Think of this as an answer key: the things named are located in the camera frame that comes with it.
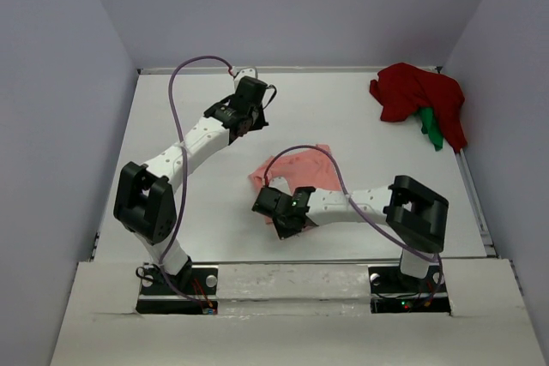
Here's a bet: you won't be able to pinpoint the pink t shirt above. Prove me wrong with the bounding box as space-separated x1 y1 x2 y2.
249 144 341 225

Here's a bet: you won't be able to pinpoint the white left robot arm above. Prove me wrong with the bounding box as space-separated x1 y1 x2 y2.
113 75 276 293

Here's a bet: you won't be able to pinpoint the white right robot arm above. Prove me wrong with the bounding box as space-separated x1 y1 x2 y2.
252 175 449 291

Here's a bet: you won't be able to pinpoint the red t shirt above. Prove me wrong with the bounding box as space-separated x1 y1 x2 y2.
369 63 468 153

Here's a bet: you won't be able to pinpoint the green t shirt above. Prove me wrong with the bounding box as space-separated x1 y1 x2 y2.
416 107 444 152

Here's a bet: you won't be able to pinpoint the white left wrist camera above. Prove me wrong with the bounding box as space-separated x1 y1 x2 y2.
230 66 258 81

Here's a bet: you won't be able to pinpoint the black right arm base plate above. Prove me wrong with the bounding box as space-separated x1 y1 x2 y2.
368 265 451 315

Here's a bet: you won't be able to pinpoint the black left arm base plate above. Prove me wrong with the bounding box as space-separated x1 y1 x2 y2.
135 264 219 315

